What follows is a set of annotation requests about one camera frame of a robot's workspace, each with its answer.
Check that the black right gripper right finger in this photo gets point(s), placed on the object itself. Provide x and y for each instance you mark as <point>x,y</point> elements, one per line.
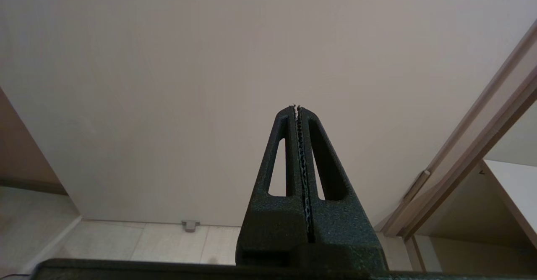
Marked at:
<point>344,234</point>

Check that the dark baseboard strip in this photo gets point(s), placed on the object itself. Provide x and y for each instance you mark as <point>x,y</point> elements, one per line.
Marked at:
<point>29,186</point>

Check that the white shelf board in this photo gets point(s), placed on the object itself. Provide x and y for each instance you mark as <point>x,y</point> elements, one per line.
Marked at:
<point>516,187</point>

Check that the brown door frame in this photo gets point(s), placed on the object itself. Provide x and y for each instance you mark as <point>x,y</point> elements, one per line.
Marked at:
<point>461,158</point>

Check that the grey floor door stop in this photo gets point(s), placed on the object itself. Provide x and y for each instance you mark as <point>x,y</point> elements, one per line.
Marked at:
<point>190,226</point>

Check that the white room door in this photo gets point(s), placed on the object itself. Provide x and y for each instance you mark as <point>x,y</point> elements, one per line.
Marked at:
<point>168,82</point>

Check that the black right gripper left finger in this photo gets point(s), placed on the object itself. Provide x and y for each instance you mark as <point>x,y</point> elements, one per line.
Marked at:
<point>272,229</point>

